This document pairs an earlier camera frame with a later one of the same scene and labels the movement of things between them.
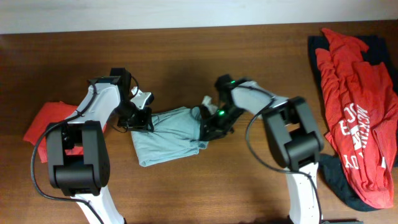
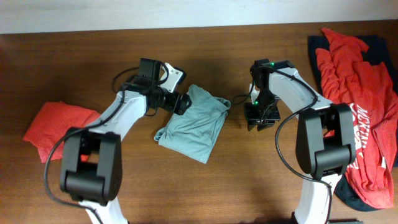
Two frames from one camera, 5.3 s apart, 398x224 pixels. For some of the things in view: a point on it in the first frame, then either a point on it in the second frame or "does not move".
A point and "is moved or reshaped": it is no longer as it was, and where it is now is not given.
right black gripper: x=214 y=129 -> x=253 y=118
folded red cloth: x=51 y=113 does not move
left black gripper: x=142 y=124 -> x=172 y=105
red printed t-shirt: x=364 y=104 does not move
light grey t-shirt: x=176 y=134 is moved or reshaped
